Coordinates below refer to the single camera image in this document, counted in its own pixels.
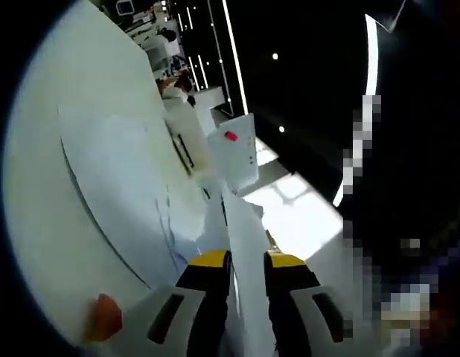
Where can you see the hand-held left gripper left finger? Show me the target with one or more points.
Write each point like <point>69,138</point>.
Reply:
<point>204,290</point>

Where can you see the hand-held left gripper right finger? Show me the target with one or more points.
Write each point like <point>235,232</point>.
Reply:
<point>286,286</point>

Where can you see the white printing paper sheet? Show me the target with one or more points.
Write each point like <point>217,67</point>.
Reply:
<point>248,282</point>

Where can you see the white printing papers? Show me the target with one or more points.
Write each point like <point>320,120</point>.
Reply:
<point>122,178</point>

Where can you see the person's left hand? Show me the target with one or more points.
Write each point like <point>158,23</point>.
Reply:
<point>103,320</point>

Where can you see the bright window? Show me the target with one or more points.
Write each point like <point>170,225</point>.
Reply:
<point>297,223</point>

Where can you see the white whiteboard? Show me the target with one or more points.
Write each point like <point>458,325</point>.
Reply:
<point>237,163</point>

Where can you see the white printer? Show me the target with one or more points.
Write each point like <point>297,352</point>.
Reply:
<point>185,137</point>

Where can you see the red whiteboard eraser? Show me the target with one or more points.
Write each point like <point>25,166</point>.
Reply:
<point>231,136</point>

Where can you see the white table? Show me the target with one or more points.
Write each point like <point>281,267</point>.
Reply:
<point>40,186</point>

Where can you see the curved ceiling light strip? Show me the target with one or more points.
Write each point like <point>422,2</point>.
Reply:
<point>371,74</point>
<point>233,56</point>

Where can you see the white office chair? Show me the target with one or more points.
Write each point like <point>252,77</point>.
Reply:
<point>125,6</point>

